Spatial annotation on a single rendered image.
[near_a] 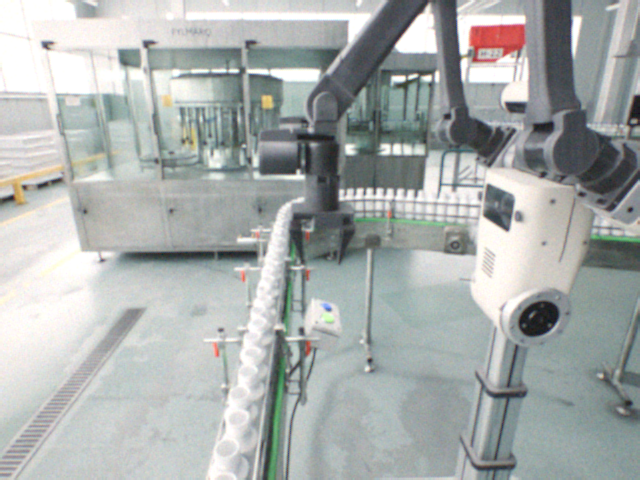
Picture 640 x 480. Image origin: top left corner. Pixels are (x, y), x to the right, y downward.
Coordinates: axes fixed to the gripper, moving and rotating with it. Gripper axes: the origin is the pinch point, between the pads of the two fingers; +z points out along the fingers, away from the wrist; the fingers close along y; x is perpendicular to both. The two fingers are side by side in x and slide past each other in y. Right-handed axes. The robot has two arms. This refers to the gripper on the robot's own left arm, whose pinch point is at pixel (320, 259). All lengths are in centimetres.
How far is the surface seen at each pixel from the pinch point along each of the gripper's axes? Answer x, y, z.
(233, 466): -18.2, -12.9, 26.0
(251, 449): -12.7, -11.1, 28.7
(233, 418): -9.5, -14.4, 25.2
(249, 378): -0.5, -13.0, 24.3
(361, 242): 159, 30, 54
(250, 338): 14.5, -15.0, 25.4
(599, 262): 125, 153, 51
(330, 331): 24.9, 3.8, 30.1
